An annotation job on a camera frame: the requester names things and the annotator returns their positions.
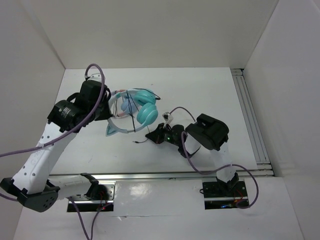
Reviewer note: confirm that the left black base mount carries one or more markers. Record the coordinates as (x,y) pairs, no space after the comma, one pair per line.
(103,199)

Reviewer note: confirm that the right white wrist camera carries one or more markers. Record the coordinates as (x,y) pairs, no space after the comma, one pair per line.
(168,118)

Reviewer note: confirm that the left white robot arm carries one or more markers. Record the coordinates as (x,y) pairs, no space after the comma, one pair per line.
(31,185)

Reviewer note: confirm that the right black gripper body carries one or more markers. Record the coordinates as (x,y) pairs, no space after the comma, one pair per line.
(164,134)

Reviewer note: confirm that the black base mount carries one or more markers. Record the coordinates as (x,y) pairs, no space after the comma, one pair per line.
(103,199)
(216,198)

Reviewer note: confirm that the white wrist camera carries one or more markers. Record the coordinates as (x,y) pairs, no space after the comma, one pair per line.
(168,118)
(94,77)

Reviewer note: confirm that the aluminium rail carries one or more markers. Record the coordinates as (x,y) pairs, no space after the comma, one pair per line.
(251,122)
(167,176)

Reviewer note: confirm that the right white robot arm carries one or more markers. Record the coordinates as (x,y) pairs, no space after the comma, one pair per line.
(208,133)

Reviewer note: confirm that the aluminium rail at right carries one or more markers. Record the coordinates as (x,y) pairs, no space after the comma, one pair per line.
(251,122)

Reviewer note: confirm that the teal cat ear headphones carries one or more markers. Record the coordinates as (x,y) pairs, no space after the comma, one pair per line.
(137,103)

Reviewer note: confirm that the aluminium rail at front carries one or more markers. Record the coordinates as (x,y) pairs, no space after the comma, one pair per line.
(167,176)

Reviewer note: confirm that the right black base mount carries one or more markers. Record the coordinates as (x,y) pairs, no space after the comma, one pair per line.
(216,198)

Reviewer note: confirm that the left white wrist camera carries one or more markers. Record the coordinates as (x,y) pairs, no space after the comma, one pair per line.
(94,77)

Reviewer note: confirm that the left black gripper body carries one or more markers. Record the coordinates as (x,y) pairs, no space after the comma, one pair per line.
(103,111)

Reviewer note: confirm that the pink blue cat ear headphones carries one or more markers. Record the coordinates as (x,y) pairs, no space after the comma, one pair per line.
(127,107)

